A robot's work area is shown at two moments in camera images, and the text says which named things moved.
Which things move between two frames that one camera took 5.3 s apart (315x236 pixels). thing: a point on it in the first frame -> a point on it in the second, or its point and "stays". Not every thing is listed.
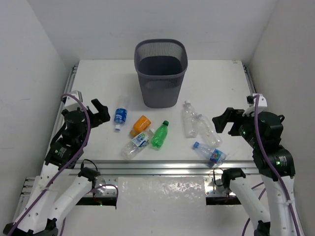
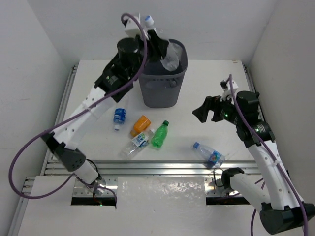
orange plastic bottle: [141, 125] stays
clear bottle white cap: [190, 120] -> [170, 60]
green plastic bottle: [160, 133] stays
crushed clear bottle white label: [134, 146] stays
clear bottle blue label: [120, 117] stays
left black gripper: [94, 116] -> [152, 37]
